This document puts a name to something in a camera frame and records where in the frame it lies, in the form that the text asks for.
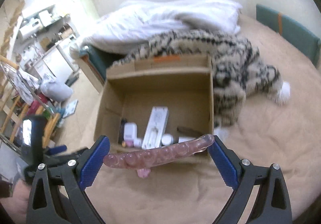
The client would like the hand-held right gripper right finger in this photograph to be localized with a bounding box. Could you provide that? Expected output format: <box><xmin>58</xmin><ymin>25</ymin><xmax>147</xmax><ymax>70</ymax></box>
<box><xmin>208</xmin><ymin>136</ymin><xmax>293</xmax><ymax>224</ymax></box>

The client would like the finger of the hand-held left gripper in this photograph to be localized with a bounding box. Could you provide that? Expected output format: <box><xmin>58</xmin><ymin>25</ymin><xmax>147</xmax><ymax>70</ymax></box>
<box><xmin>45</xmin><ymin>148</ymin><xmax>89</xmax><ymax>164</ymax></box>
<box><xmin>46</xmin><ymin>145</ymin><xmax>68</xmax><ymax>155</ymax></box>

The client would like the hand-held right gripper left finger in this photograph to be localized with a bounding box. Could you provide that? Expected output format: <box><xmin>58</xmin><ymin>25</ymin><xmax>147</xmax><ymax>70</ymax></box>
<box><xmin>26</xmin><ymin>135</ymin><xmax>111</xmax><ymax>224</ymax></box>

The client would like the white earbud case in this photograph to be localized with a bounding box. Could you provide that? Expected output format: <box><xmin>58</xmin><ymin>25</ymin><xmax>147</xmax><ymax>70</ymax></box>
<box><xmin>124</xmin><ymin>123</ymin><xmax>137</xmax><ymax>140</ymax></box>

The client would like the white pill bottle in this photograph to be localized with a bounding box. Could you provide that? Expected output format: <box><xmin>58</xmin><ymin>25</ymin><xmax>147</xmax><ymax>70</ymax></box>
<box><xmin>161</xmin><ymin>134</ymin><xmax>174</xmax><ymax>146</ymax></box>

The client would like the pink beaded transparent stick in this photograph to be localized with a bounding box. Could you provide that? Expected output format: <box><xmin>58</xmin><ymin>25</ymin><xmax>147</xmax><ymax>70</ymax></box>
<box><xmin>103</xmin><ymin>134</ymin><xmax>215</xmax><ymax>170</ymax></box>

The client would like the white remote control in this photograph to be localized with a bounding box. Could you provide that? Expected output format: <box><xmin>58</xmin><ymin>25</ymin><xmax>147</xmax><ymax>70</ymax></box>
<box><xmin>142</xmin><ymin>106</ymin><xmax>169</xmax><ymax>150</ymax></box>

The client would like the brown cardboard box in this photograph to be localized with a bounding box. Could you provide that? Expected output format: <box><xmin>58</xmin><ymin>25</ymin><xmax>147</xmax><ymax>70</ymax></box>
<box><xmin>94</xmin><ymin>54</ymin><xmax>214</xmax><ymax>162</ymax></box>

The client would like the person's left hand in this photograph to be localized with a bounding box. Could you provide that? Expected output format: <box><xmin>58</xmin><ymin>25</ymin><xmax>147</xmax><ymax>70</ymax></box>
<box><xmin>5</xmin><ymin>180</ymin><xmax>33</xmax><ymax>224</ymax></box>

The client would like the yellow wooden chair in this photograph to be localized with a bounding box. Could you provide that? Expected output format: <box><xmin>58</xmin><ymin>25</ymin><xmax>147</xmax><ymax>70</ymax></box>
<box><xmin>0</xmin><ymin>94</ymin><xmax>61</xmax><ymax>144</ymax></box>

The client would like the bathroom scale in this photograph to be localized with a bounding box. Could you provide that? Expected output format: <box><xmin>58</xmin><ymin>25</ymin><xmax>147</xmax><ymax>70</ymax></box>
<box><xmin>61</xmin><ymin>100</ymin><xmax>79</xmax><ymax>119</ymax></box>

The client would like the white hanging cloth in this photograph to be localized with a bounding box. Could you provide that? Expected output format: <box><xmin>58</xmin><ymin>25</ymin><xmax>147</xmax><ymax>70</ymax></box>
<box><xmin>15</xmin><ymin>71</ymin><xmax>42</xmax><ymax>104</ymax></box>

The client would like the small pink plastic object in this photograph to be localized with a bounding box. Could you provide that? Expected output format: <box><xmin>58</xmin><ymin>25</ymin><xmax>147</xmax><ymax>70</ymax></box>
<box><xmin>137</xmin><ymin>168</ymin><xmax>151</xmax><ymax>179</ymax></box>

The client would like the grey plastic bag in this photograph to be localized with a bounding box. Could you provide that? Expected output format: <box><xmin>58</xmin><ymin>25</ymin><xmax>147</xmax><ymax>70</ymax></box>
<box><xmin>40</xmin><ymin>75</ymin><xmax>74</xmax><ymax>101</ymax></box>

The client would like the beige bed sheet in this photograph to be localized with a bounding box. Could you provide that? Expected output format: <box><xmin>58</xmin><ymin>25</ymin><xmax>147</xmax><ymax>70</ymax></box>
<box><xmin>83</xmin><ymin>13</ymin><xmax>321</xmax><ymax>224</ymax></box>

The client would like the white floor cabinet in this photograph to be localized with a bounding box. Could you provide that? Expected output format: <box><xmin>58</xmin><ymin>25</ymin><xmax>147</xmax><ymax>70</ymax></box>
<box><xmin>38</xmin><ymin>51</ymin><xmax>66</xmax><ymax>82</ymax></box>

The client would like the white washing machine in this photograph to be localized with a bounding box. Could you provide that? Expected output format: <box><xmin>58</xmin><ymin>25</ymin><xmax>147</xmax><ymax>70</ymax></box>
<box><xmin>56</xmin><ymin>36</ymin><xmax>79</xmax><ymax>76</ymax></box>

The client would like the black and white knit blanket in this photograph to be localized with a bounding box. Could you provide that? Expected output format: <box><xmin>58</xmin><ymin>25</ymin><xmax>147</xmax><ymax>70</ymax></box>
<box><xmin>112</xmin><ymin>30</ymin><xmax>291</xmax><ymax>142</ymax></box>

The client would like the white water heater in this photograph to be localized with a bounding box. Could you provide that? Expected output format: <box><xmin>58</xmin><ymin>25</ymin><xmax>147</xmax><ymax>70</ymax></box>
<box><xmin>19</xmin><ymin>20</ymin><xmax>42</xmax><ymax>39</ymax></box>

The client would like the white duvet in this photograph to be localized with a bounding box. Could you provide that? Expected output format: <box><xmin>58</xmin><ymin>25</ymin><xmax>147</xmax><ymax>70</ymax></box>
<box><xmin>70</xmin><ymin>0</ymin><xmax>243</xmax><ymax>55</ymax></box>

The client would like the cream bed frame panel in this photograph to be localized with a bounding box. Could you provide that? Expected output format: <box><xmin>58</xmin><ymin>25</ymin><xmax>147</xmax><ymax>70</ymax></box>
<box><xmin>75</xmin><ymin>56</ymin><xmax>106</xmax><ymax>91</ymax></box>

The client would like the teal cushion with orange strap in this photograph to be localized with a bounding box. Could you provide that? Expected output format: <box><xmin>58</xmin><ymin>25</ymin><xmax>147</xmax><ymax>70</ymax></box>
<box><xmin>256</xmin><ymin>4</ymin><xmax>321</xmax><ymax>66</ymax></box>

